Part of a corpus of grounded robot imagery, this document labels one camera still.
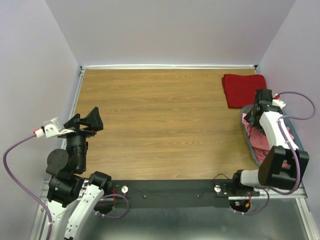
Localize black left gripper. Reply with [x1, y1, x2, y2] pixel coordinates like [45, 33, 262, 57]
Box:
[59, 105, 104, 171]

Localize salmon pink t-shirt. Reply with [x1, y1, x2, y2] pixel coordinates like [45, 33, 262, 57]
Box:
[249, 124, 296, 167]

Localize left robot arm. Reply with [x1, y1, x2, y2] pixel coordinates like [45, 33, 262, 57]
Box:
[44, 106, 112, 240]

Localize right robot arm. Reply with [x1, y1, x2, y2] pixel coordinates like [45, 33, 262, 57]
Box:
[230, 89, 310, 196]

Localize light pink t-shirt in basket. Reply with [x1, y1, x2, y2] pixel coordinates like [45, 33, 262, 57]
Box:
[243, 111, 254, 126]

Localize folded red t-shirt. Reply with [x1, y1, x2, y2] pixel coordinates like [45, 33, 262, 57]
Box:
[221, 74, 267, 109]

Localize blue plastic basket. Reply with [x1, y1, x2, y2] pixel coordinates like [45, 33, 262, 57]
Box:
[240, 104, 304, 167]

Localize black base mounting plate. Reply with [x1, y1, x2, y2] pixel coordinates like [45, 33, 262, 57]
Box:
[112, 178, 260, 209]

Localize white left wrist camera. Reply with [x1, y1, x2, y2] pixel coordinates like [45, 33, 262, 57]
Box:
[33, 117, 68, 138]

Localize aluminium back rail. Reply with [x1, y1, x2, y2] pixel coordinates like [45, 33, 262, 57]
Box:
[81, 64, 256, 70]

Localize aluminium rail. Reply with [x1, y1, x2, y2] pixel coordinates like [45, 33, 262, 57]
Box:
[81, 64, 256, 70]
[39, 178, 308, 201]

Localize aluminium front rail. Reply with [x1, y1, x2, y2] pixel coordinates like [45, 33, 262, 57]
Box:
[39, 178, 308, 201]

